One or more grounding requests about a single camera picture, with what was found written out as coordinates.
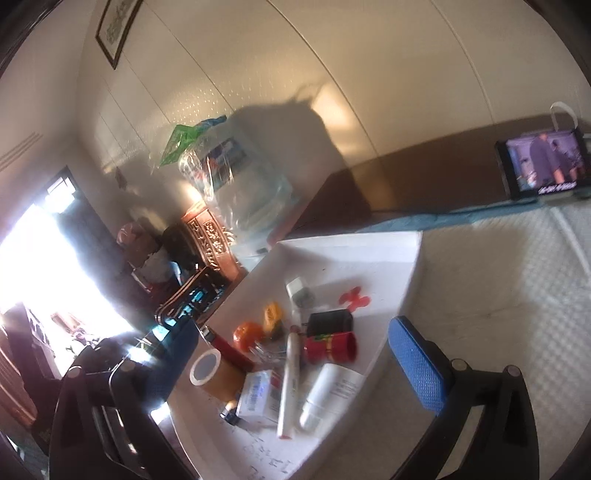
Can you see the small white block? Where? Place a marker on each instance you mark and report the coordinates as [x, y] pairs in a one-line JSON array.
[[301, 290]]

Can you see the carved wooden chair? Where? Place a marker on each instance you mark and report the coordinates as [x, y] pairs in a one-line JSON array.
[[212, 240]]

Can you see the black binder clip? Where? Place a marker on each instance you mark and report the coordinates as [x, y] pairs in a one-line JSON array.
[[330, 323]]

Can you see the framed wall picture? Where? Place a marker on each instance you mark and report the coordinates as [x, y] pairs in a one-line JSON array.
[[117, 30]]

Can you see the brown tape roll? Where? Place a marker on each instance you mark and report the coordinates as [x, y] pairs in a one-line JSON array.
[[217, 374]]

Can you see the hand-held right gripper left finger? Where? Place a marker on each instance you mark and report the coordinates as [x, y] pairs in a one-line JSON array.
[[173, 360]]

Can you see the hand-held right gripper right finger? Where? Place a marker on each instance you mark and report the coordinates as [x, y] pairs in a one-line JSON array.
[[415, 364]]

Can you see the white bottle with label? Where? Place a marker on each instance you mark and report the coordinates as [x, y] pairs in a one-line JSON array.
[[330, 392]]

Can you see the red lighter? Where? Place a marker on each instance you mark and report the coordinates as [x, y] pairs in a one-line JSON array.
[[228, 350]]

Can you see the large water bottle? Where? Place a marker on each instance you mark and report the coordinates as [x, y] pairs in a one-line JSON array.
[[240, 184]]

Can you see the small white medicine carton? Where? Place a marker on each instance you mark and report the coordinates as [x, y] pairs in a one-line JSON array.
[[259, 394]]

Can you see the small red box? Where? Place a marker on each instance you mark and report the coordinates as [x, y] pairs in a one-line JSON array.
[[330, 348]]

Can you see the black smartphone on stand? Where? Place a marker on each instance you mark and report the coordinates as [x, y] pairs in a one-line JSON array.
[[545, 161]]

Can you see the blue underlay mat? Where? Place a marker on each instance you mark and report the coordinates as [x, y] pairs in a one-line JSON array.
[[415, 220]]

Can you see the orange round object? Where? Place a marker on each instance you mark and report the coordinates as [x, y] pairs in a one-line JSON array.
[[247, 337]]

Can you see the white cardboard box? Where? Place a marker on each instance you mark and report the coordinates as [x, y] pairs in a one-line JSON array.
[[360, 258]]

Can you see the white quilted pad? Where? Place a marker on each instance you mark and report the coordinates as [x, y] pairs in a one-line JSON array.
[[485, 300]]

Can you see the white tube with red band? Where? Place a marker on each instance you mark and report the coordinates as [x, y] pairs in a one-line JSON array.
[[290, 383]]

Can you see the green plastic packet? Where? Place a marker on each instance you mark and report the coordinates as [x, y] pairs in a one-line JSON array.
[[178, 145]]

